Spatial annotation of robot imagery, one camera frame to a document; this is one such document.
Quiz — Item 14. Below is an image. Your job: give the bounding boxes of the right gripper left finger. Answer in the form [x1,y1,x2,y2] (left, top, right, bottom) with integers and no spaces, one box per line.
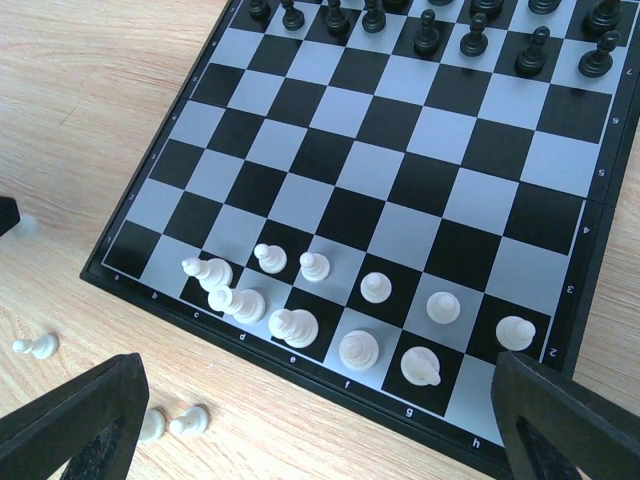
[1,353,149,479]

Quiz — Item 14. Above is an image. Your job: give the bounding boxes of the white bishop piece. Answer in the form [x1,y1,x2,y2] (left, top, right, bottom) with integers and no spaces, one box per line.
[339,329,380,371]

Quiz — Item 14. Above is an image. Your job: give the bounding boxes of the white queen piece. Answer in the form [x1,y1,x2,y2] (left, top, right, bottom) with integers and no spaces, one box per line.
[207,285,266,324]

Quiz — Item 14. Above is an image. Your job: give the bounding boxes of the black and silver chessboard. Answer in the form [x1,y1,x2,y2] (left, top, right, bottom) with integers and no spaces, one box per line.
[81,1,639,479]

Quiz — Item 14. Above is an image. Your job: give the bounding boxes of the white knight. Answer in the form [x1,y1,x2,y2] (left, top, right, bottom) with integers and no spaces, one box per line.
[400,346,441,386]
[169,405,209,436]

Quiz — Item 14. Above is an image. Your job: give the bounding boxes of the white rook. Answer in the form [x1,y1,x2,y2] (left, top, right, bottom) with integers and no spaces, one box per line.
[11,215,38,238]

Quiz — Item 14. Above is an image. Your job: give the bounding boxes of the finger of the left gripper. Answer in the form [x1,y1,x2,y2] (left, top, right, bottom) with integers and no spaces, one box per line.
[0,196,21,236]

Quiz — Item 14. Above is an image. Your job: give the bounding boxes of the white king piece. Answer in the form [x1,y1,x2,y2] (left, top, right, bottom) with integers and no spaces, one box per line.
[268,309,319,348]

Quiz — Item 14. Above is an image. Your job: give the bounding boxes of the white pawn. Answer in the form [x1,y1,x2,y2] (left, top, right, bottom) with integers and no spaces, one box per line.
[496,316,536,351]
[138,408,166,443]
[299,252,330,283]
[360,272,392,304]
[253,243,287,274]
[426,291,461,324]

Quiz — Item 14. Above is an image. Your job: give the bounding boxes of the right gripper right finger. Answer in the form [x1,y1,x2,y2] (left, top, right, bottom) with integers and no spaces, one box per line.
[491,351,639,479]

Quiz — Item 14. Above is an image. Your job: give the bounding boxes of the black chess piece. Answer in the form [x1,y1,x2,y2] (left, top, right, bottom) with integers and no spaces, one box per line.
[460,13,488,57]
[326,0,350,34]
[582,0,621,35]
[515,26,550,76]
[361,0,386,33]
[578,30,620,78]
[248,0,271,21]
[280,0,305,31]
[413,9,440,57]

